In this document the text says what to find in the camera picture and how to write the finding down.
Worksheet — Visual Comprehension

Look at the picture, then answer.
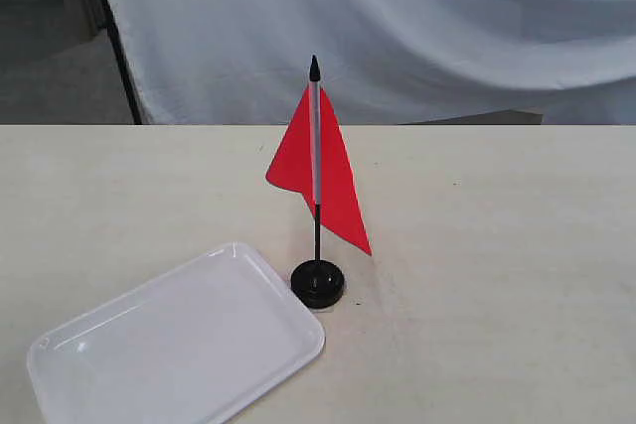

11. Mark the red flag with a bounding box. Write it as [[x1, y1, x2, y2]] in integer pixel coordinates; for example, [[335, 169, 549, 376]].
[[265, 58, 372, 255]]

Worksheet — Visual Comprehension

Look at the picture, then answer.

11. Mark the small black object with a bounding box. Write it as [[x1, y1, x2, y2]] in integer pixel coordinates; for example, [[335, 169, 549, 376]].
[[290, 259, 346, 310]]

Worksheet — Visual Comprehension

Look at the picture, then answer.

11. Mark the white draped backdrop cloth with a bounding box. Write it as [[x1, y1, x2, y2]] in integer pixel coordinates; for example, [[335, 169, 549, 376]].
[[108, 0, 635, 124]]

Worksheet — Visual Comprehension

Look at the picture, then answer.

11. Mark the white rectangular plastic tray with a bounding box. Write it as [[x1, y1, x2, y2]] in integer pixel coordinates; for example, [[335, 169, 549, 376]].
[[27, 242, 325, 423]]

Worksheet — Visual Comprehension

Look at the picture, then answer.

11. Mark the black backdrop frame pole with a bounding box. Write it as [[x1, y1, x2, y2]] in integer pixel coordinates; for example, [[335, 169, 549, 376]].
[[99, 0, 144, 125]]

